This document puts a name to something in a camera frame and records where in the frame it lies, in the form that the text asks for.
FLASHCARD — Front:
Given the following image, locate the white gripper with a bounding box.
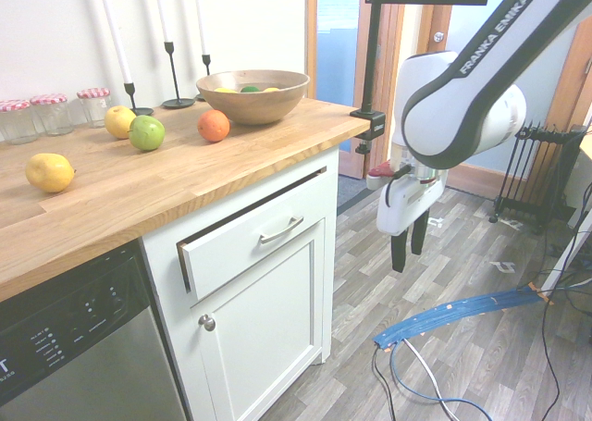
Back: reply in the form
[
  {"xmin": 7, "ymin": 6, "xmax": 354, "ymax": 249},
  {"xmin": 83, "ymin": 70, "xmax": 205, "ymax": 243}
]
[{"xmin": 376, "ymin": 174, "xmax": 449, "ymax": 273}]

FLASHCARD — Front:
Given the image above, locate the white-fronted wooden drawer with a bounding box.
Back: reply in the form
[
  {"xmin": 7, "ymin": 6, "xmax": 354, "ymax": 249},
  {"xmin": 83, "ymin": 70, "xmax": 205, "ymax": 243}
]
[{"xmin": 177, "ymin": 166, "xmax": 327, "ymax": 303}]

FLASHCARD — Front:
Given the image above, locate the dark grey floor mat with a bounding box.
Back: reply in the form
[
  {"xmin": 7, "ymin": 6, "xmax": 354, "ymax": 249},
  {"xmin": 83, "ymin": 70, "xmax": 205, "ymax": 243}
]
[{"xmin": 337, "ymin": 174, "xmax": 371, "ymax": 215}]

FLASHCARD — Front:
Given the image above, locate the white kitchen cabinet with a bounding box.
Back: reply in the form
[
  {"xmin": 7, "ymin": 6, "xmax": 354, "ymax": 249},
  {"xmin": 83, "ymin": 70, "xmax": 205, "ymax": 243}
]
[{"xmin": 138, "ymin": 145, "xmax": 341, "ymax": 421}]

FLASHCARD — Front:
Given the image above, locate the black Ulanzi clamp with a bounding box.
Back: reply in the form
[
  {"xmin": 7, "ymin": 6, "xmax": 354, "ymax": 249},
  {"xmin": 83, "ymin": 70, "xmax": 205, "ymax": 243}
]
[{"xmin": 350, "ymin": 109, "xmax": 387, "ymax": 156}]

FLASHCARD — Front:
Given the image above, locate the black oil radiator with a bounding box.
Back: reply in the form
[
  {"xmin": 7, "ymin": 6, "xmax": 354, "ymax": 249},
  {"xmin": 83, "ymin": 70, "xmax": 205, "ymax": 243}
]
[{"xmin": 488, "ymin": 119, "xmax": 588, "ymax": 235}]

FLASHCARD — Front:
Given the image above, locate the white panelled cabinet door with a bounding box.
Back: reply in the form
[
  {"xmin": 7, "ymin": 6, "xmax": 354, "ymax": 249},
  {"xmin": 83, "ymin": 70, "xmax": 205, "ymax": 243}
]
[{"xmin": 191, "ymin": 217, "xmax": 327, "ymax": 421}]

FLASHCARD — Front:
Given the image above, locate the large wooden bowl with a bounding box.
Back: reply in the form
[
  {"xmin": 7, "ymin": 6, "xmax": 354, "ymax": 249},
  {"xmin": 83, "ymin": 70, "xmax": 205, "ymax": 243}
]
[{"xmin": 195, "ymin": 69, "xmax": 311, "ymax": 126}]

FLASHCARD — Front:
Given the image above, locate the orange fruit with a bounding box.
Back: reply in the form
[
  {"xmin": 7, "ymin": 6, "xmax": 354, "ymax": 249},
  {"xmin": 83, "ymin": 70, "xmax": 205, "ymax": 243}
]
[{"xmin": 197, "ymin": 109, "xmax": 231, "ymax": 143}]

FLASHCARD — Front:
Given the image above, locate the black candle holder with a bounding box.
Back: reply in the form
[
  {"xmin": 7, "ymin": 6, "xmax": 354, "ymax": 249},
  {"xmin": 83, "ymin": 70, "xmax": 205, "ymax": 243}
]
[
  {"xmin": 160, "ymin": 41, "xmax": 196, "ymax": 110},
  {"xmin": 123, "ymin": 81, "xmax": 154, "ymax": 117},
  {"xmin": 193, "ymin": 54, "xmax": 213, "ymax": 102}
]

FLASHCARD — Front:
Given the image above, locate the green apple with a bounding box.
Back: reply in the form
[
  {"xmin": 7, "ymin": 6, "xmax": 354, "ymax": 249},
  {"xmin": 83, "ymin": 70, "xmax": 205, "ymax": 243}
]
[{"xmin": 128, "ymin": 115, "xmax": 167, "ymax": 152}]

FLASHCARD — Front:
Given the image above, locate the white taper candle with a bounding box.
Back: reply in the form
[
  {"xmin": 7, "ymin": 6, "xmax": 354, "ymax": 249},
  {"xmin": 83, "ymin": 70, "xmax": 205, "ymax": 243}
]
[
  {"xmin": 95, "ymin": 0, "xmax": 134, "ymax": 85},
  {"xmin": 152, "ymin": 0, "xmax": 173, "ymax": 43},
  {"xmin": 191, "ymin": 0, "xmax": 208, "ymax": 56}
]

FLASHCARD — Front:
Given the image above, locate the yellow apple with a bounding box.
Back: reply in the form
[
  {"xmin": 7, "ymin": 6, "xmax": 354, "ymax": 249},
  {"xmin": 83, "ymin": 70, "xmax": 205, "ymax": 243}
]
[{"xmin": 104, "ymin": 105, "xmax": 139, "ymax": 140}]

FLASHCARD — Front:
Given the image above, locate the stainless steel dishwasher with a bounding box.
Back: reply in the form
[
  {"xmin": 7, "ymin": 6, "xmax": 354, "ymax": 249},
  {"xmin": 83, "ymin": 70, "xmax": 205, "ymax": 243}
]
[{"xmin": 0, "ymin": 238, "xmax": 191, "ymax": 421}]

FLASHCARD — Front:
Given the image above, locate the glass jar red-checked lid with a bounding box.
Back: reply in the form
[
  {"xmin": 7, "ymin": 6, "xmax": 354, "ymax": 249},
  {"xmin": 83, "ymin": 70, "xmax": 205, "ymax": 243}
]
[
  {"xmin": 30, "ymin": 93, "xmax": 74, "ymax": 137},
  {"xmin": 76, "ymin": 87, "xmax": 114, "ymax": 130},
  {"xmin": 0, "ymin": 99, "xmax": 38, "ymax": 145}
]

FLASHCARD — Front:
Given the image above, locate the yellow pear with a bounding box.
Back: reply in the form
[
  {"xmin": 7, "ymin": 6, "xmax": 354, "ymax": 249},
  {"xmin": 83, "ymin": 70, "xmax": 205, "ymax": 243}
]
[{"xmin": 24, "ymin": 153, "xmax": 77, "ymax": 194}]

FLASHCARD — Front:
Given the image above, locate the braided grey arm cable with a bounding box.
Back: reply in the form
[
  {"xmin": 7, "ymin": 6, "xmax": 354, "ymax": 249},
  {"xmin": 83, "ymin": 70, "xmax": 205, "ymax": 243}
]
[{"xmin": 385, "ymin": 163, "xmax": 413, "ymax": 207}]

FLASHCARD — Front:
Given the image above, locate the blue floor cable cover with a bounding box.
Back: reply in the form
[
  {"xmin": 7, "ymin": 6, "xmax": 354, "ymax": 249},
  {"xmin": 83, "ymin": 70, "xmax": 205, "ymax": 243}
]
[{"xmin": 372, "ymin": 287, "xmax": 556, "ymax": 353}]

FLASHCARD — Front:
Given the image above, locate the grey floor cable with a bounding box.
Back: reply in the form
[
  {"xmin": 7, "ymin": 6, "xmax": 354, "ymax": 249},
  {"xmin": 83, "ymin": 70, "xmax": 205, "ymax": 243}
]
[{"xmin": 401, "ymin": 339, "xmax": 464, "ymax": 421}]

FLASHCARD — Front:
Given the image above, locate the silver curved drawer handle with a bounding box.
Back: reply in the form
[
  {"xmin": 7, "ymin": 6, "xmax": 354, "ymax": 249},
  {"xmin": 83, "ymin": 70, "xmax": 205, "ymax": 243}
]
[{"xmin": 258, "ymin": 215, "xmax": 305, "ymax": 245}]

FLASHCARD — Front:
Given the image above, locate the blue floor cable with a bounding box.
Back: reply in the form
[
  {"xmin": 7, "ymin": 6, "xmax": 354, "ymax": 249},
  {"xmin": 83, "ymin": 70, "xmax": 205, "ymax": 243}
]
[{"xmin": 390, "ymin": 341, "xmax": 492, "ymax": 421}]

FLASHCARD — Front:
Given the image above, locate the black floor cable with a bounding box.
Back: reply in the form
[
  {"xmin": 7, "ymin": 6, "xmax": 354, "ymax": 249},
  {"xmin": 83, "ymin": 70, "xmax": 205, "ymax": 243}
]
[{"xmin": 372, "ymin": 345, "xmax": 400, "ymax": 421}]

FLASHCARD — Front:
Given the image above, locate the thin black cable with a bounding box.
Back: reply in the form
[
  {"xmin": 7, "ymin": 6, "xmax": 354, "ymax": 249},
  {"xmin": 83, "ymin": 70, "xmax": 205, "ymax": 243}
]
[{"xmin": 538, "ymin": 217, "xmax": 563, "ymax": 421}]

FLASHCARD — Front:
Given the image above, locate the wooden door frame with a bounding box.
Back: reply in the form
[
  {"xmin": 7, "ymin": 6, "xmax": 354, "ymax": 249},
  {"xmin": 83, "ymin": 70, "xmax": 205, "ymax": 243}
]
[{"xmin": 304, "ymin": 0, "xmax": 411, "ymax": 180}]

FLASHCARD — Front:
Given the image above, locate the black camera stand pole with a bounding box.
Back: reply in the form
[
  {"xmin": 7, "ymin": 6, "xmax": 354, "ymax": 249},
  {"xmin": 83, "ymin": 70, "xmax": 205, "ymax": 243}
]
[{"xmin": 362, "ymin": 0, "xmax": 524, "ymax": 115}]

